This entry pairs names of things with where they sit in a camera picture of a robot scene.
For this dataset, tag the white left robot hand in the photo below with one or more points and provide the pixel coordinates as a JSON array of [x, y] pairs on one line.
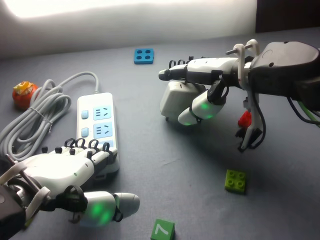
[[62, 170]]

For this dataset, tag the white power strip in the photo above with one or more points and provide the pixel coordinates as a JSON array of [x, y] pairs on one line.
[[87, 105]]

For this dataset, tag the white power adapter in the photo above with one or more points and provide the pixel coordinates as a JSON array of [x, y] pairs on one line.
[[175, 100]]

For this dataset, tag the grey table cloth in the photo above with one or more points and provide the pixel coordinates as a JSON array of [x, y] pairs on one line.
[[175, 162]]

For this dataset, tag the green cube with seven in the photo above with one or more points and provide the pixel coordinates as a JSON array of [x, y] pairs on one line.
[[162, 231]]

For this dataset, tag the blue block with four holes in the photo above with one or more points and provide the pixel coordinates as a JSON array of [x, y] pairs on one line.
[[143, 54]]

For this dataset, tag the light green toy brick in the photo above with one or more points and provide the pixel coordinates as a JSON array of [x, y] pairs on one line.
[[235, 182]]

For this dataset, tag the red toy brick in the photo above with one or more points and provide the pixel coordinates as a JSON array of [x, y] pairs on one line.
[[244, 120]]

